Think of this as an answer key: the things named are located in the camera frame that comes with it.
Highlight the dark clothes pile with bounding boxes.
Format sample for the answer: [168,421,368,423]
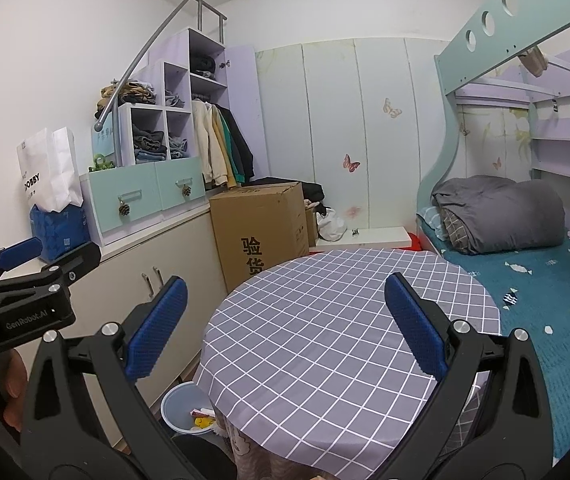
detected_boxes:
[252,176,326,206]

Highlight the lilac bed shelf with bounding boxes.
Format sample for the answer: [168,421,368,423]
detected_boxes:
[530,95,570,181]

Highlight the light blue plastic bin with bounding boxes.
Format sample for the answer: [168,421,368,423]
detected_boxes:
[160,381,218,436]

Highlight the hanging beige pouch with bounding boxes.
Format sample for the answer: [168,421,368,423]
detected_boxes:
[519,46,548,78]

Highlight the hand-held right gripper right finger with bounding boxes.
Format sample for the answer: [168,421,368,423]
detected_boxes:
[365,272,556,480]

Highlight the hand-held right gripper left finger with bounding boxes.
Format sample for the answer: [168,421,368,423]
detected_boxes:
[19,276,216,480]

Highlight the blue shopping bag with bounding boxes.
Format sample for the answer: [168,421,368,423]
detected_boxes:
[29,204,90,263]

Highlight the white plastic bag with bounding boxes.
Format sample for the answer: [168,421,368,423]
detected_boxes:
[316,207,348,242]

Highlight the hanging black coat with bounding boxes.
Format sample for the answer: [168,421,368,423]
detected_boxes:
[225,105,256,183]

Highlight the brown folded clothes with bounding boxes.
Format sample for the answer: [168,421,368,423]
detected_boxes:
[96,79,158,111]

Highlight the white cubby shelf unit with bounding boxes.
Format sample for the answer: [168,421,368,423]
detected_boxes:
[117,27,270,191]

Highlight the grey metal handrail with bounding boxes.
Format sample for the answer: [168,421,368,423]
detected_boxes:
[94,0,228,133]

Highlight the mint bunk bed frame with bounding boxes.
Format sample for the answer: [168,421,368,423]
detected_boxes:
[415,0,570,241]

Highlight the beige low cabinet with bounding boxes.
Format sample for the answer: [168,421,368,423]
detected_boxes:
[15,207,228,451]

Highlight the grey checked tablecloth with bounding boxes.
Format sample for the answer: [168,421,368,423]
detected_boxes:
[194,247,502,480]

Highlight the grey duvet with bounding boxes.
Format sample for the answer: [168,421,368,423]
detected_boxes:
[431,175,566,256]

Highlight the hanging cream jacket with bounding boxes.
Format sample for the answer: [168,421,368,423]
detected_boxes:
[192,100,238,188]

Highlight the white wardrobe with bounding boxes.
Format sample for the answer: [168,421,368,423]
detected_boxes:
[255,37,453,241]

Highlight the white top red step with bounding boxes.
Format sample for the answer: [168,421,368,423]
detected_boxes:
[315,226,413,250]

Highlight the grey plaid blanket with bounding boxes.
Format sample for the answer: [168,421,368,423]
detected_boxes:
[439,207,470,253]

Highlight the pale blue storage box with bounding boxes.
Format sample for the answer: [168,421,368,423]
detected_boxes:
[92,119,122,166]

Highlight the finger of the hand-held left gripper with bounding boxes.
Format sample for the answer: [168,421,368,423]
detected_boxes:
[0,242,102,292]
[0,237,44,288]

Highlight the striped pillow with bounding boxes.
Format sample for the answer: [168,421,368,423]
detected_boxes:
[417,207,443,241]

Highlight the hanging green garment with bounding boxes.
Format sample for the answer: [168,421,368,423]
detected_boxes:
[222,110,246,186]

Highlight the large cardboard box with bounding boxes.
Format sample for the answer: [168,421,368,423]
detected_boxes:
[209,182,310,295]

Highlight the black folded clothes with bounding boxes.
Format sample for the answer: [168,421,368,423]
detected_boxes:
[190,55,216,78]

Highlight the white paper bag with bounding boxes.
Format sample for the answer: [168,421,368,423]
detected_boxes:
[16,127,84,213]

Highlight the mint drawer unit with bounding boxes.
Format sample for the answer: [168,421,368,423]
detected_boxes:
[79,156,206,247]

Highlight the dark grey folded clothes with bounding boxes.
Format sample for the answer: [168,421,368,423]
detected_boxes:
[132,127,168,163]

